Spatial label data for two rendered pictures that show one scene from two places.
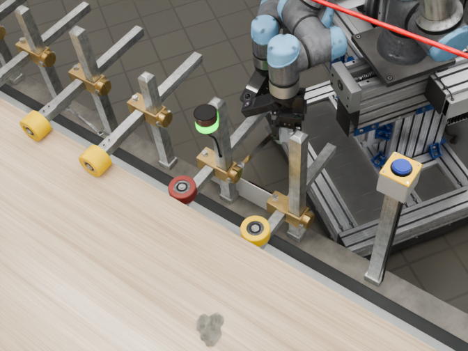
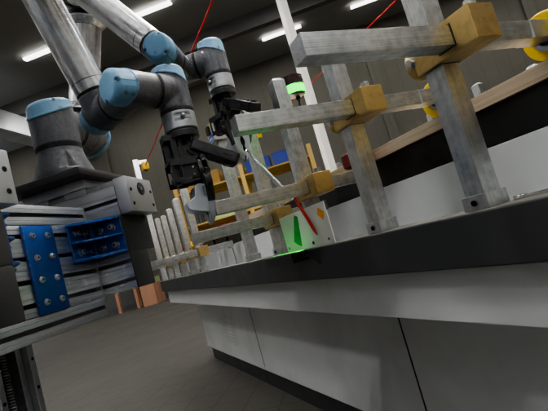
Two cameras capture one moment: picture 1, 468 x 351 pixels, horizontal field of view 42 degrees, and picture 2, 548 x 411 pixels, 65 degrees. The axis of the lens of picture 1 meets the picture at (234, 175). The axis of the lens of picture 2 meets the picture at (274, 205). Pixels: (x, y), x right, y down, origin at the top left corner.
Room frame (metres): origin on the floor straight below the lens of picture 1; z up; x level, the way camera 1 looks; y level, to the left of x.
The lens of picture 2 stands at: (2.14, 0.38, 0.73)
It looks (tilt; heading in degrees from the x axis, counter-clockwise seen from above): 5 degrees up; 204
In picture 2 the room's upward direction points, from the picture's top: 16 degrees counter-clockwise
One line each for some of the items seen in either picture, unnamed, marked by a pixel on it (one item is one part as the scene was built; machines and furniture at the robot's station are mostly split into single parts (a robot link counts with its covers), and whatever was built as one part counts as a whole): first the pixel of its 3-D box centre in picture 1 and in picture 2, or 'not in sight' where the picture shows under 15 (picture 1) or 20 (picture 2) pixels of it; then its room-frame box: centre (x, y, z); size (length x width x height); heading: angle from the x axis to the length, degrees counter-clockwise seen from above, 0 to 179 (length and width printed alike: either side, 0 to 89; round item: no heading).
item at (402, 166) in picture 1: (401, 167); not in sight; (0.76, -0.36, 1.22); 0.04 x 0.04 x 0.02
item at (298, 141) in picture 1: (297, 191); (262, 181); (0.93, -0.17, 0.93); 0.04 x 0.04 x 0.48; 49
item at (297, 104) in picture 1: (287, 106); (226, 112); (1.06, -0.16, 1.13); 0.09 x 0.08 x 0.12; 69
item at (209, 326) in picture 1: (208, 326); not in sight; (0.59, 0.11, 0.91); 0.09 x 0.07 x 0.02; 167
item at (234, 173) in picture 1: (219, 167); (311, 187); (1.11, 0.04, 0.85); 0.14 x 0.06 x 0.05; 49
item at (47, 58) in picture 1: (36, 52); not in sight; (1.61, 0.60, 0.95); 0.14 x 0.06 x 0.05; 49
